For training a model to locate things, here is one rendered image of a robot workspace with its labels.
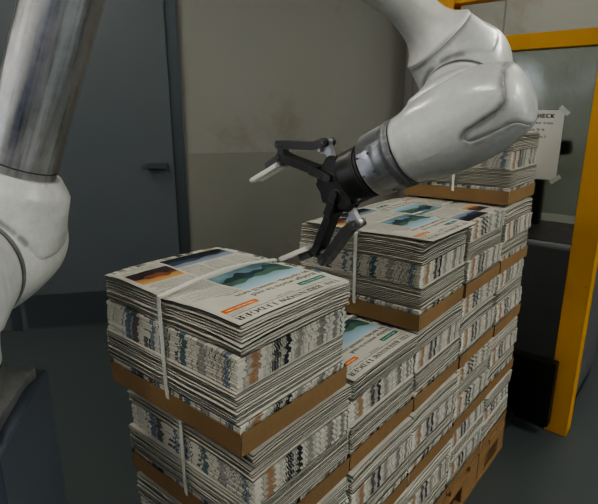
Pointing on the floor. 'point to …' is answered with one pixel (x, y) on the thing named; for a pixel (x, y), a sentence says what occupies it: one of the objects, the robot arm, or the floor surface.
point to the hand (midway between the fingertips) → (274, 216)
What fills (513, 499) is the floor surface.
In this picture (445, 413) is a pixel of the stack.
